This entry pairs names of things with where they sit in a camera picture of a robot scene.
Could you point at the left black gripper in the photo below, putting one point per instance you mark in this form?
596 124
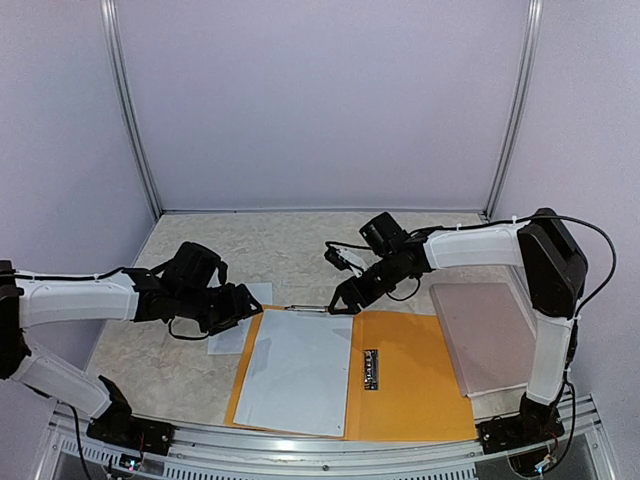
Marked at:
237 308

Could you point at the right aluminium frame post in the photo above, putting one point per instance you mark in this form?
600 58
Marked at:
517 106

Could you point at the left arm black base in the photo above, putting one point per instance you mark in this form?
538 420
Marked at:
118 426

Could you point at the aluminium frame post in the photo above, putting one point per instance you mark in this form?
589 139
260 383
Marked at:
517 106
109 15

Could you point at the orange folder spine clip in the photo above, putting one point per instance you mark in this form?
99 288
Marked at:
371 369

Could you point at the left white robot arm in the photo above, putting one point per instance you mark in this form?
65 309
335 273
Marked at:
30 300

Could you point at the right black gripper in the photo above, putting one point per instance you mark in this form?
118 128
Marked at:
347 288

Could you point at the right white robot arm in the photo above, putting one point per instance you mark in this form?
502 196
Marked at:
541 245

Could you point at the orange folder top clip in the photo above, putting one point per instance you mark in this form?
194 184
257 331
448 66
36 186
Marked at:
307 308

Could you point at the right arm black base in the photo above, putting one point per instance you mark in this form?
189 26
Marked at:
534 423

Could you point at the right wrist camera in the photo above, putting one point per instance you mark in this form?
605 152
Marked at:
344 259

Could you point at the front aluminium rail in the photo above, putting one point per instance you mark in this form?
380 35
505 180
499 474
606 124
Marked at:
203 452

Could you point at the left aluminium frame post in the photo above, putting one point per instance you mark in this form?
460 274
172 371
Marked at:
109 15

